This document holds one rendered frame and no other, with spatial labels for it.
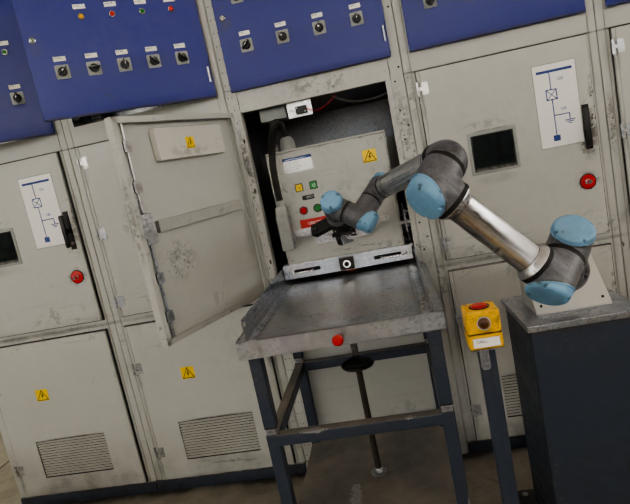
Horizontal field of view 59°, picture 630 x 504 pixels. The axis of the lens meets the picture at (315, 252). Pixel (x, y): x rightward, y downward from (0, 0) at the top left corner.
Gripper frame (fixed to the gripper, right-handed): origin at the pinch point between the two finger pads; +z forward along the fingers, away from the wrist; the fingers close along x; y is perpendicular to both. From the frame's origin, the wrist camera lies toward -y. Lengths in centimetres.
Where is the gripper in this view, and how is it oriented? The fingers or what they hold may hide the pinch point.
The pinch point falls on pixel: (340, 238)
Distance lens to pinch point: 215.3
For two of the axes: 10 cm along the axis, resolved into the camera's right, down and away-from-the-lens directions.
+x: -1.2, -9.3, 3.5
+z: 1.9, 3.2, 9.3
